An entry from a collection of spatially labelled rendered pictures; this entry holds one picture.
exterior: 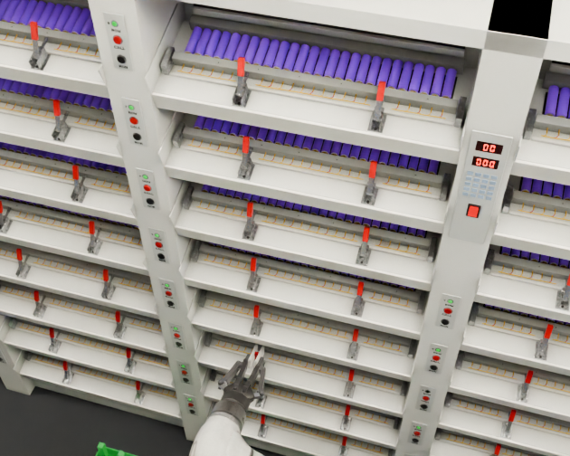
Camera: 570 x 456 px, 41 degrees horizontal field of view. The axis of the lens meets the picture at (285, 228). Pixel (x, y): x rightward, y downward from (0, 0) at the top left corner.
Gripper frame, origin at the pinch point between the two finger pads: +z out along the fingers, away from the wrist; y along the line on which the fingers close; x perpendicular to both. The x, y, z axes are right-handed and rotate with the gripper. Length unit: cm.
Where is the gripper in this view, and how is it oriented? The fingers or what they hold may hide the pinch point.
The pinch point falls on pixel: (256, 356)
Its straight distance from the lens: 215.0
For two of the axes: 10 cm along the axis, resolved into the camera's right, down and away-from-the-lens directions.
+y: 9.6, 2.1, -2.0
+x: 0.5, -8.1, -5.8
